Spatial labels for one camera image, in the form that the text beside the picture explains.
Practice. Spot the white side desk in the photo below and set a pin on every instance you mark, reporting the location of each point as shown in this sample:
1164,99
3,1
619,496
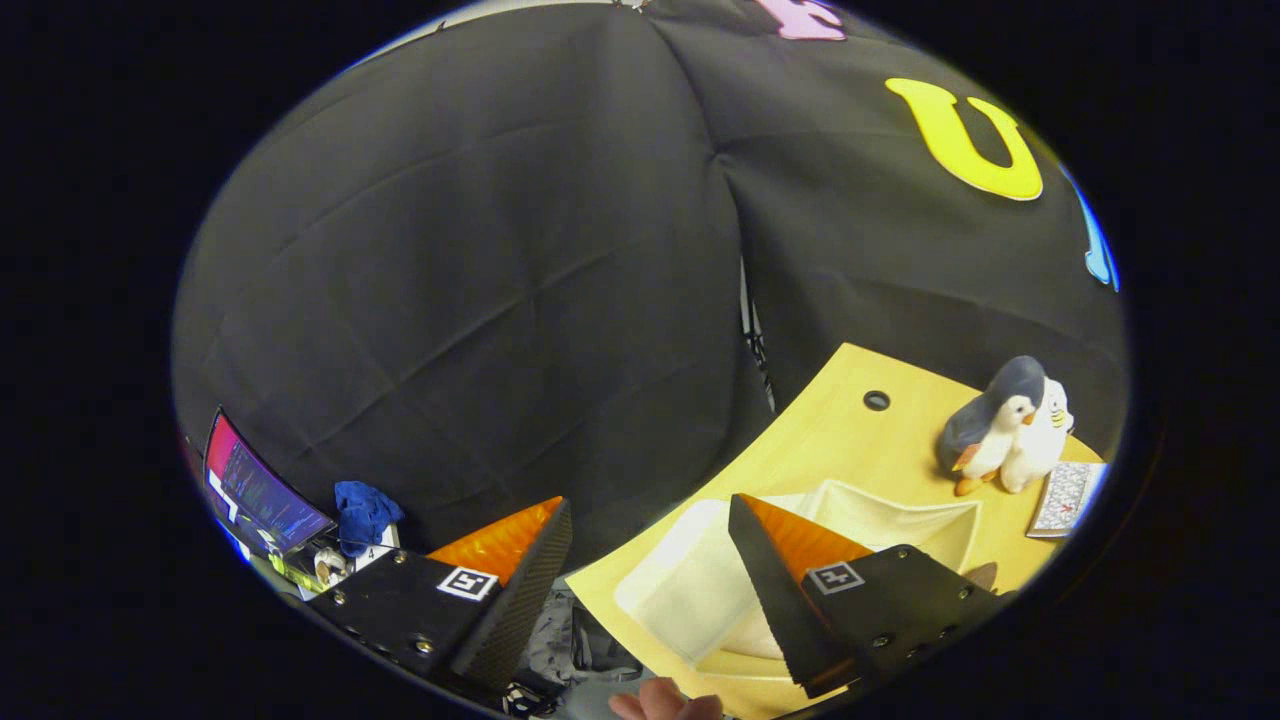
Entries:
375,552

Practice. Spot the white duck plush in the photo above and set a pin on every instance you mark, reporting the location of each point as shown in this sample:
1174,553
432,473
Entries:
1045,445

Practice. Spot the grey blue penguin plush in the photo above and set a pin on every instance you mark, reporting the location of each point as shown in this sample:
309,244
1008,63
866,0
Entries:
985,425

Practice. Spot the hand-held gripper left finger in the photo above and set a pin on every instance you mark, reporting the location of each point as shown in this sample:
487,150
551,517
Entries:
520,610

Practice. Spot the brown fuzzy slipper shoe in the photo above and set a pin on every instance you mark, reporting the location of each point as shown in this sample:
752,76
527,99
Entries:
985,576

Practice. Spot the beige fabric storage box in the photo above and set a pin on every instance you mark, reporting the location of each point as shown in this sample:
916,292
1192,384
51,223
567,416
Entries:
690,590

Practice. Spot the grey patterned clothing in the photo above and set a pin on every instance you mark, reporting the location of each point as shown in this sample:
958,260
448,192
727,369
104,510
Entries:
575,640

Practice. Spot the blue cloth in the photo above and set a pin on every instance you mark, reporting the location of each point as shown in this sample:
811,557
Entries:
365,515

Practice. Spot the yellow green tool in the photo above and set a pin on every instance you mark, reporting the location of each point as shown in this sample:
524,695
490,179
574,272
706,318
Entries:
295,572

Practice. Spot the white stand pole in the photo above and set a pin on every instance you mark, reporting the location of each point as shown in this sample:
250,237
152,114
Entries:
755,340

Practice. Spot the computer monitor screen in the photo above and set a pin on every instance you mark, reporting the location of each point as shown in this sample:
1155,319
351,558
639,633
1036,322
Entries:
260,490

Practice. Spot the grey patterned cover book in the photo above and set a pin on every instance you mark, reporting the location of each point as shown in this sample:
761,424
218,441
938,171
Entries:
1065,500

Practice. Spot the small white figure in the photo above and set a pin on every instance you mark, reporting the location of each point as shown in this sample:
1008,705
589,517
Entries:
328,565

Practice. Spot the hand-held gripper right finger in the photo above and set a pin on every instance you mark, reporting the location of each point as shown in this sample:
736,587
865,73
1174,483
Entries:
785,600

